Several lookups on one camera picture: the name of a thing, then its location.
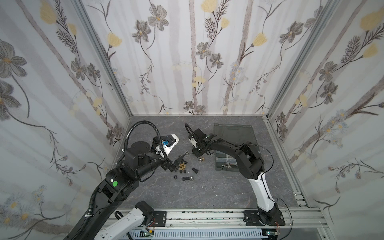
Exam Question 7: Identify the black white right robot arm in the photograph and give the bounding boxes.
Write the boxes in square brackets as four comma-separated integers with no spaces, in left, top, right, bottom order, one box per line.
[185,124,285,226]

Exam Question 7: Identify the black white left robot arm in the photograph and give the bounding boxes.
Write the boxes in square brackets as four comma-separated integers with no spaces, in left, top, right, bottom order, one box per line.
[65,134,179,240]

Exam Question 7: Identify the brass wing nuts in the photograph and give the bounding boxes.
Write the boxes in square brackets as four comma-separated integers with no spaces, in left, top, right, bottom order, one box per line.
[179,162,187,174]

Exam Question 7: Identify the green plastic organizer box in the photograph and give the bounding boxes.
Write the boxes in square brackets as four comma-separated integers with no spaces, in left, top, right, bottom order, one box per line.
[214,124,261,172]

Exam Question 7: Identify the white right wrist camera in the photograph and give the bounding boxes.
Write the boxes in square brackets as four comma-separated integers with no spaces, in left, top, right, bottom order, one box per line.
[189,137,198,148]

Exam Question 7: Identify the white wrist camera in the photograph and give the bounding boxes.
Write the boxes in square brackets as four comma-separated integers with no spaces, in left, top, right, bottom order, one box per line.
[189,137,198,148]
[154,134,180,158]

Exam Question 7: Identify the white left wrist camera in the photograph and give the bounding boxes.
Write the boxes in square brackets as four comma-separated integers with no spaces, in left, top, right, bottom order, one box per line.
[154,134,180,158]

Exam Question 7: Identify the black corrugated cable conduit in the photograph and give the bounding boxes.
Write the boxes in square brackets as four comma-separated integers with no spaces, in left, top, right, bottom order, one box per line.
[122,120,163,154]

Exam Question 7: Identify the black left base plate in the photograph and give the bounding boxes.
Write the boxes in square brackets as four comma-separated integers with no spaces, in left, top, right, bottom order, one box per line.
[145,211,167,228]

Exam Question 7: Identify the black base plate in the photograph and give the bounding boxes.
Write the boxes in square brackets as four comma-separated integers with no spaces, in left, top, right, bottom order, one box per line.
[145,211,167,228]
[243,211,286,227]

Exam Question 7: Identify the white slotted cable duct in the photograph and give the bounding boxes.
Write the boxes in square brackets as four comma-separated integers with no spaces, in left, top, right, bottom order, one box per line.
[130,229,268,240]

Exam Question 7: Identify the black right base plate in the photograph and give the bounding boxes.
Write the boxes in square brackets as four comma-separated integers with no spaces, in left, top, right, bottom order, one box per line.
[243,211,286,227]

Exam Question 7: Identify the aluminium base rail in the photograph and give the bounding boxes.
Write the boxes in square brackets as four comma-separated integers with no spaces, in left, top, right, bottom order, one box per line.
[121,208,334,240]

